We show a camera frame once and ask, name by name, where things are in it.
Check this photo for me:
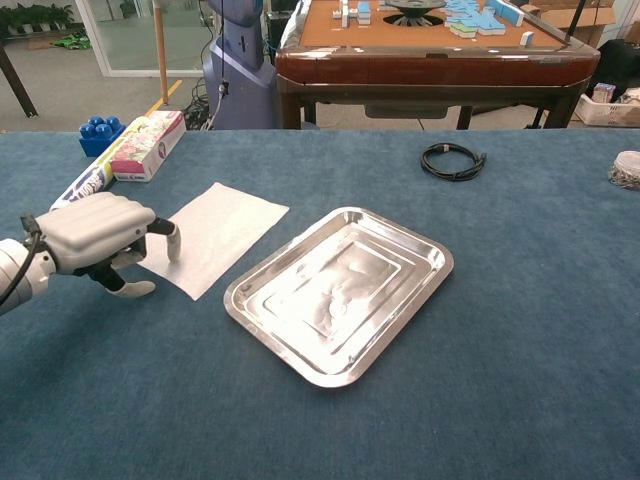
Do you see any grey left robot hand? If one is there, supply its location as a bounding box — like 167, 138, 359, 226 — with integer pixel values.
35, 191, 181, 299

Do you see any white paper sheet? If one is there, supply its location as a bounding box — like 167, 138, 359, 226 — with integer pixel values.
137, 182, 290, 301

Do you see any cling wrap roll blue print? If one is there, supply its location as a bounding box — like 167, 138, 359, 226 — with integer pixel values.
49, 116, 150, 211

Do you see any blue toy building brick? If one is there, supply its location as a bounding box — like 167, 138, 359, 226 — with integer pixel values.
78, 115, 127, 158

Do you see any floral pink white carton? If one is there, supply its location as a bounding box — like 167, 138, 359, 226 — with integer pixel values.
109, 110, 187, 183

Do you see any dark slanted table leg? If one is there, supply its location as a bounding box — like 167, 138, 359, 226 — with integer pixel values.
0, 42, 39, 119

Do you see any green item on floor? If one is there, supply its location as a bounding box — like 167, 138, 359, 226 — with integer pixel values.
53, 30, 93, 50

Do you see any wooden pole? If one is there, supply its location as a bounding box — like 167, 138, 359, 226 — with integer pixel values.
152, 0, 170, 106

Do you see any purple blue machine base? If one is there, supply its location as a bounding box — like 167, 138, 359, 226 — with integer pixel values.
202, 0, 278, 130

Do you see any row of potted plants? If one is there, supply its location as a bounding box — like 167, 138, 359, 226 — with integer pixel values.
0, 3, 75, 35

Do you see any silver metal tray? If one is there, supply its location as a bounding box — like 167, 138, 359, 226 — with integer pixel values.
223, 206, 455, 389

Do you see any small mahjong tile stack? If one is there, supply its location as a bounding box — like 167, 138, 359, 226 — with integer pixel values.
333, 0, 374, 27

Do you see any brown mahjong table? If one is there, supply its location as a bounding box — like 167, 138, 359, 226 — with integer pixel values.
274, 0, 601, 130

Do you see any black mahjong table dial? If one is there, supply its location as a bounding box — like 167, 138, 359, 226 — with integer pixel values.
382, 0, 448, 26

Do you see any large mahjong tile pile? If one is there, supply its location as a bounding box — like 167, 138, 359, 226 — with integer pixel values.
443, 0, 526, 40

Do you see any white plastic crate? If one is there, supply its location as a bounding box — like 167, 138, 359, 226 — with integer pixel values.
574, 92, 640, 128

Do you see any thin black pole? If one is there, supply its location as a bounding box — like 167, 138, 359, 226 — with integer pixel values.
564, 0, 587, 44

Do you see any black bag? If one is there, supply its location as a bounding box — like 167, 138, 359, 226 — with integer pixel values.
597, 38, 640, 101

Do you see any tangle of floor cables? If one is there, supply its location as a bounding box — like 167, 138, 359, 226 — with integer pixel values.
182, 79, 216, 130

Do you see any hanging cable with connector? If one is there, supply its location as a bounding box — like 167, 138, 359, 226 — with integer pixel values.
216, 0, 230, 97

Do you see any black coiled cable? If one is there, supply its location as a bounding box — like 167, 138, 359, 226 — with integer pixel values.
420, 143, 488, 182

